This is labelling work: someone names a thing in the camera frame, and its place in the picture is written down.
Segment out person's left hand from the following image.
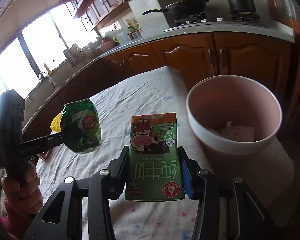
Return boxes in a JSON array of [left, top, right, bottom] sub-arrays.
[[1, 163, 43, 218]]

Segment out sink faucet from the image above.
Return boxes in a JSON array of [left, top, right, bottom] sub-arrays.
[[38, 72, 57, 89]]

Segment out pink trash bin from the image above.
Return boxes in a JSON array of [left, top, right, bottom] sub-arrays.
[[186, 75, 295, 206]]

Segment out green milk carton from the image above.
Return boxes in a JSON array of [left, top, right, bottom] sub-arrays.
[[125, 113, 185, 202]]

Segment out yellow foam net sleeve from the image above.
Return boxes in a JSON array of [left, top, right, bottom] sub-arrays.
[[50, 112, 63, 133]]

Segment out gas stove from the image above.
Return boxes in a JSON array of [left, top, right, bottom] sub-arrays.
[[174, 11, 260, 26]]

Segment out wooden lower kitchen cabinets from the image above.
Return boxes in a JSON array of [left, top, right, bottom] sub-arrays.
[[23, 32, 292, 141]]

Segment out crushed green soda can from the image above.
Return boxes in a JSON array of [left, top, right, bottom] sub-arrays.
[[61, 99, 101, 153]]

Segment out floral white tablecloth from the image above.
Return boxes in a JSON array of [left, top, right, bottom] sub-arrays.
[[36, 65, 216, 240]]

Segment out white foam net sheet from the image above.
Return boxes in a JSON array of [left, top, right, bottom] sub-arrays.
[[209, 121, 255, 142]]

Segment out black wok with handle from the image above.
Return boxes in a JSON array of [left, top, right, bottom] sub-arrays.
[[142, 0, 209, 17]]

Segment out grey kitchen countertop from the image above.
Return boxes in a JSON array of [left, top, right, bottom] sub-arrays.
[[23, 22, 295, 131]]

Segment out condiment bottles group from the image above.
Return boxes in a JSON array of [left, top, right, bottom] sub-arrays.
[[126, 18, 142, 40]]

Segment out pink basin on counter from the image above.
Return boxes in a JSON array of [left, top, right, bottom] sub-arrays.
[[99, 37, 116, 53]]

